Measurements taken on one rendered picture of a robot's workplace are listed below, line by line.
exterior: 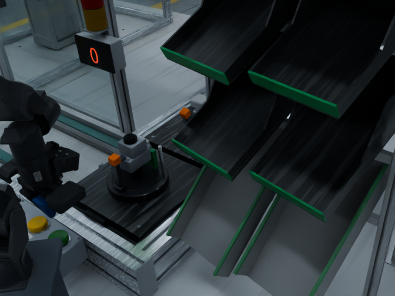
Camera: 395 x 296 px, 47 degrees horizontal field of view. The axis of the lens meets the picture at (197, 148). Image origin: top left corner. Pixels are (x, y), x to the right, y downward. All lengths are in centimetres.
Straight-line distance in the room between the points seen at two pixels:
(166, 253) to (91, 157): 43
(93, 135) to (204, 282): 54
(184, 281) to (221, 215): 21
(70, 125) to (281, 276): 80
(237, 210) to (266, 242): 7
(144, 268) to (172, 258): 9
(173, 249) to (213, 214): 15
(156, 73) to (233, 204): 102
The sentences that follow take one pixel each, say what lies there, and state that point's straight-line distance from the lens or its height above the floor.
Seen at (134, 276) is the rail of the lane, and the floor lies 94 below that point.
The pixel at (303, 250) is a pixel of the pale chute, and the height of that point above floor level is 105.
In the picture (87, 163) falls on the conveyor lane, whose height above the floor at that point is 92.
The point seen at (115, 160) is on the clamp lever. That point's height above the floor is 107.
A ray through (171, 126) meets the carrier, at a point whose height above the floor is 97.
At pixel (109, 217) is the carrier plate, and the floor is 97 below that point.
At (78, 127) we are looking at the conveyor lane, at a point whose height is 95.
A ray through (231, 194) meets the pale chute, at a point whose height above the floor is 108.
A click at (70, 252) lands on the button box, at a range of 97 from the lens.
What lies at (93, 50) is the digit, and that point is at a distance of 111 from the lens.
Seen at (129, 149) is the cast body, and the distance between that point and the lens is 97.
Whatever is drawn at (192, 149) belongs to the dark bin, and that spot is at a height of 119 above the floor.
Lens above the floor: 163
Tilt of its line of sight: 35 degrees down
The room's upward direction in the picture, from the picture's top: 5 degrees counter-clockwise
